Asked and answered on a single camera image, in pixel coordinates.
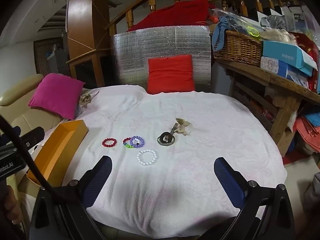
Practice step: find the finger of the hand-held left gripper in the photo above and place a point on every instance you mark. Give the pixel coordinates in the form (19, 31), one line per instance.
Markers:
(33, 135)

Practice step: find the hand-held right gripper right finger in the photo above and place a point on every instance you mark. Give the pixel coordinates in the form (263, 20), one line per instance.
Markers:
(230, 180)

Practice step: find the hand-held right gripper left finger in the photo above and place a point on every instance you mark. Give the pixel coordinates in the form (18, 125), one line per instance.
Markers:
(100, 177)

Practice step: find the orange cardboard box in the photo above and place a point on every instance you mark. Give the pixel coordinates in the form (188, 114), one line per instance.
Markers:
(50, 155)

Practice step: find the beige hair claw clip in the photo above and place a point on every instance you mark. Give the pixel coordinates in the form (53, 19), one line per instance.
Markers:
(183, 126)

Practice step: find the beige leather sofa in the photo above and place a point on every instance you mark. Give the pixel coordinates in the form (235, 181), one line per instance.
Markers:
(20, 115)

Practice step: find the pink cushion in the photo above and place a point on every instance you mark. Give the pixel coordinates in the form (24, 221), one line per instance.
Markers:
(55, 95)

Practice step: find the white blanket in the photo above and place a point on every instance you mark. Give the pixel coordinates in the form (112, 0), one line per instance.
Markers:
(175, 180)

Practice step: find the dried beige flower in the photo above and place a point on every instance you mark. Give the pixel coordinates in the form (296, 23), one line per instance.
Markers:
(86, 99)

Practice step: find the coral folded cloth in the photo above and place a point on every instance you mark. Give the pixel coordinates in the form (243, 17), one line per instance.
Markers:
(305, 132)

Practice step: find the blue folded cloth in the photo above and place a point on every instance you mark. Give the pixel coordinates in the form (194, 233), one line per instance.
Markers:
(313, 118)

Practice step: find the wooden bench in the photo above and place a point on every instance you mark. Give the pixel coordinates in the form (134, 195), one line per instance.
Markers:
(287, 92)

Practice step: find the white printed box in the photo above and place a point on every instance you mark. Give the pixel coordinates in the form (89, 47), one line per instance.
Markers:
(270, 66)

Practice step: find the small red cushion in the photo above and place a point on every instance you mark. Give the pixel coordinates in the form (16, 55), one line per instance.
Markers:
(170, 75)

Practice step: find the silver foil insulation sheet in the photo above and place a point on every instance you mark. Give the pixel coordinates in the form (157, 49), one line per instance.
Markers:
(130, 55)

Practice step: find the wooden pillar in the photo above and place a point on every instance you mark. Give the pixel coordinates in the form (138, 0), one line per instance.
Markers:
(85, 17)

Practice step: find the wicker basket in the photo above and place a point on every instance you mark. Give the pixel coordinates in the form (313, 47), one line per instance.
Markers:
(237, 47)

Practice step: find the teal cardboard box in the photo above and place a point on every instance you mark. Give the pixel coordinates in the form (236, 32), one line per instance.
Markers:
(285, 55)

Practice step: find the yellow-green plastic item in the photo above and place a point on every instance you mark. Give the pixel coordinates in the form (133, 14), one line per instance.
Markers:
(253, 31)

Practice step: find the cream fluffy cloth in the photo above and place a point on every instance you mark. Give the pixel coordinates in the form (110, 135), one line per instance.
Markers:
(275, 34)

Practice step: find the grey plastic bag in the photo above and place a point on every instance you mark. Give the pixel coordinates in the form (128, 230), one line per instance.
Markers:
(273, 21)

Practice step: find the large red cushion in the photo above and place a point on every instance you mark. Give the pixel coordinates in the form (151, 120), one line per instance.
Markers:
(175, 15)

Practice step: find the clear plastic storage box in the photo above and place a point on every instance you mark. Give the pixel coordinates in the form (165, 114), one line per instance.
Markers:
(297, 15)

